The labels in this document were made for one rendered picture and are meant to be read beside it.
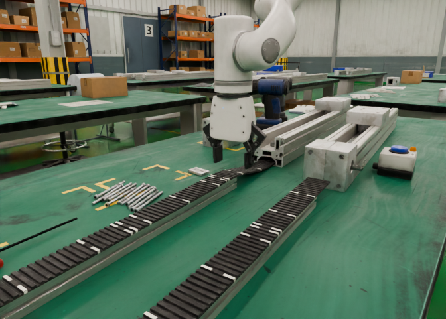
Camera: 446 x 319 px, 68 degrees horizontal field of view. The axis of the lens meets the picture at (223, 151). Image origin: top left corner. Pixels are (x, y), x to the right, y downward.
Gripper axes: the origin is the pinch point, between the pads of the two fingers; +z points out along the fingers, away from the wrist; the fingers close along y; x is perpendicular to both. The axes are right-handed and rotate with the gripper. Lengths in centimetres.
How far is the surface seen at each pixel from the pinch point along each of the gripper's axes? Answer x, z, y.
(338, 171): 9.7, 1.6, 22.0
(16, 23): 413, -112, -903
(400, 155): 27.1, 0.5, 32.7
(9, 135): 14, 14, -140
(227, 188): -5.0, 5.2, 1.8
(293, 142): 26.1, 0.7, 4.9
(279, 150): 18.8, 1.5, 3.5
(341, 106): 76, -4, 6
